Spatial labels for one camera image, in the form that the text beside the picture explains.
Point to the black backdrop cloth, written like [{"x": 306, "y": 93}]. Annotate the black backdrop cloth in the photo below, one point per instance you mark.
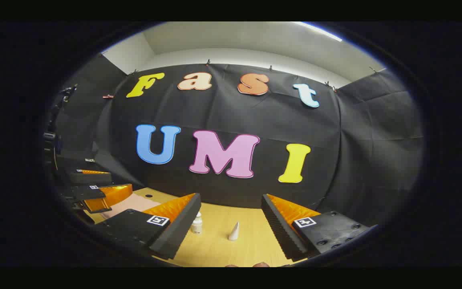
[{"x": 255, "y": 116}]

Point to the white pump bottle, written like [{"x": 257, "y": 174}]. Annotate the white pump bottle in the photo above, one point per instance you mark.
[{"x": 196, "y": 225}]

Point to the white squeeze tube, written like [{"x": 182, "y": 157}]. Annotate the white squeeze tube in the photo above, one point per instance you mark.
[{"x": 234, "y": 233}]

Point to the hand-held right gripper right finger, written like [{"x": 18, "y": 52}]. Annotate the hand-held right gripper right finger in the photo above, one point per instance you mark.
[{"x": 279, "y": 228}]

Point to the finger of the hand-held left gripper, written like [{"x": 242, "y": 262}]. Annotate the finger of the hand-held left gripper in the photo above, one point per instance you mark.
[
  {"x": 82, "y": 193},
  {"x": 90, "y": 178}
]

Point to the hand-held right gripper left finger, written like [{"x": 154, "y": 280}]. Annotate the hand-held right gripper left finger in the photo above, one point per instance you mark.
[{"x": 183, "y": 224}]

